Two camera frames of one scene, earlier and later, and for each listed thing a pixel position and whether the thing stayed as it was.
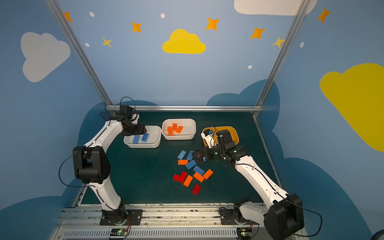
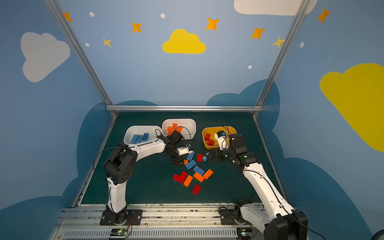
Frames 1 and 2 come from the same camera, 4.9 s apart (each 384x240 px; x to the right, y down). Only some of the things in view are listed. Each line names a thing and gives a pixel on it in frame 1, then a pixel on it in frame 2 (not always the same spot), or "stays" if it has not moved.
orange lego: (179, 129) stays
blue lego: (136, 139) stays
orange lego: (169, 129) stays
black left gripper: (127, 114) -> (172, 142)
